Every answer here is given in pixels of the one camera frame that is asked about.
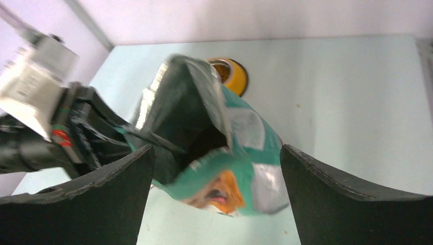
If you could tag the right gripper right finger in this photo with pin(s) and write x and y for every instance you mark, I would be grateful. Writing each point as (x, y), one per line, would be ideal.
(331, 206)

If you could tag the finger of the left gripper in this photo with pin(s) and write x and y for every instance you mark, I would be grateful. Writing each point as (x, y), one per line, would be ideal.
(104, 123)

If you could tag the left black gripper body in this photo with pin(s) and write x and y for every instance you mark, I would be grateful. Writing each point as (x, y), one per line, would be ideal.
(71, 134)

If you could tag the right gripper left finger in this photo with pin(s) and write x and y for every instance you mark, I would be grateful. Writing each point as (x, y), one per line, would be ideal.
(105, 206)

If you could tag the green pet food bag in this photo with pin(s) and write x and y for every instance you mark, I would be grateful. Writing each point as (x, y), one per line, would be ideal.
(232, 164)

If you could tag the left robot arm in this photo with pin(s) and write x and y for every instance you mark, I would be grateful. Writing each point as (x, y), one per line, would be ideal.
(23, 150)

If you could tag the brown pet food kibble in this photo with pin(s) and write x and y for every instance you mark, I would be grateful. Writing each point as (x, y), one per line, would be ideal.
(223, 70)

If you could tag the right steel bowl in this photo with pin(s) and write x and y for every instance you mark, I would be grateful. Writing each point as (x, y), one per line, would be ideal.
(223, 61)

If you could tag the yellow double bowl feeder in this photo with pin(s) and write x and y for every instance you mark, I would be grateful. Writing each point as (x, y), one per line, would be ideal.
(239, 81)

